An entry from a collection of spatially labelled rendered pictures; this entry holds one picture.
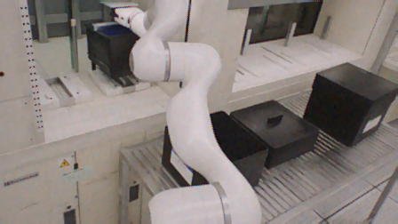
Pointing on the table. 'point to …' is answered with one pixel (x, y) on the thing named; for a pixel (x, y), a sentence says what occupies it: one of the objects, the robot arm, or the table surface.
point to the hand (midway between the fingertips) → (119, 8)
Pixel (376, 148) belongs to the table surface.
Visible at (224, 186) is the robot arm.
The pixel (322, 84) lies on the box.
